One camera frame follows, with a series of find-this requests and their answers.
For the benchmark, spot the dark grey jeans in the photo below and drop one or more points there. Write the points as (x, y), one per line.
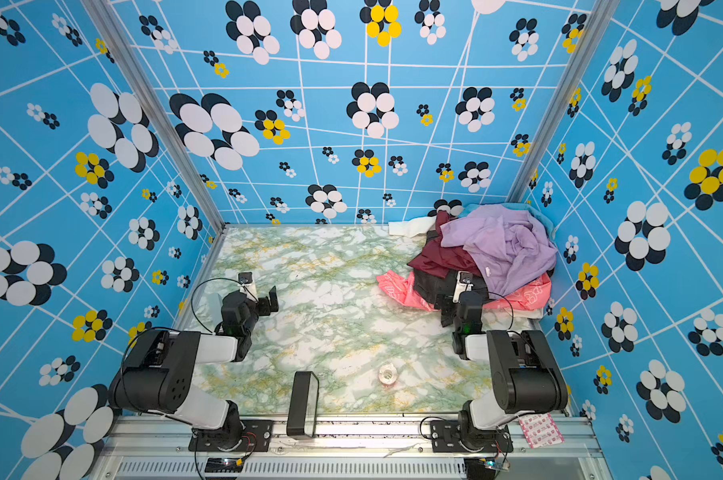
(441, 292)

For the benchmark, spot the white cream cloth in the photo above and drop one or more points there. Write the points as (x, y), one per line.
(412, 228)

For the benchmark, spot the aluminium rail frame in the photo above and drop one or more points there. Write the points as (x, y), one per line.
(355, 446)

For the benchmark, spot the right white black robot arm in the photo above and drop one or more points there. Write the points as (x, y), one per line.
(525, 377)

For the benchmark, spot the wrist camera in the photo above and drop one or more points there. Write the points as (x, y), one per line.
(462, 285)
(247, 285)

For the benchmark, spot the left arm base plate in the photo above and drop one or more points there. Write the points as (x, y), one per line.
(251, 435)

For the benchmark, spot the maroon cloth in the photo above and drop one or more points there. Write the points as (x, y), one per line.
(437, 260)

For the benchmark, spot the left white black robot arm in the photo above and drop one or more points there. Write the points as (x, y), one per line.
(156, 376)

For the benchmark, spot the clear tape roll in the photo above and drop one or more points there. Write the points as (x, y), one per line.
(388, 374)

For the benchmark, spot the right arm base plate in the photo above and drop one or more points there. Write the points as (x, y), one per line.
(450, 436)

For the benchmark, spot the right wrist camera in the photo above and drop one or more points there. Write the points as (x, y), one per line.
(462, 285)

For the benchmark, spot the lilac purple shirt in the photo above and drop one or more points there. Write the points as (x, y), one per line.
(510, 248)

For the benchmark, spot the black rectangular box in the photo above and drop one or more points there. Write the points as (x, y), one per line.
(303, 408)

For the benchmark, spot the pink patterned packet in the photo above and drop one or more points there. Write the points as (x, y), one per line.
(540, 430)

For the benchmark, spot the pink bear print cloth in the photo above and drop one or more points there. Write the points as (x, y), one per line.
(532, 297)

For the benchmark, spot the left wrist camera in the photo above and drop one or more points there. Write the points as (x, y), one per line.
(247, 285)

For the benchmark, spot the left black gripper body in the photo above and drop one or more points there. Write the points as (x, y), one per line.
(253, 313)

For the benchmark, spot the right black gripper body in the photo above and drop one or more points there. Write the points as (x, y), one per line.
(458, 325)

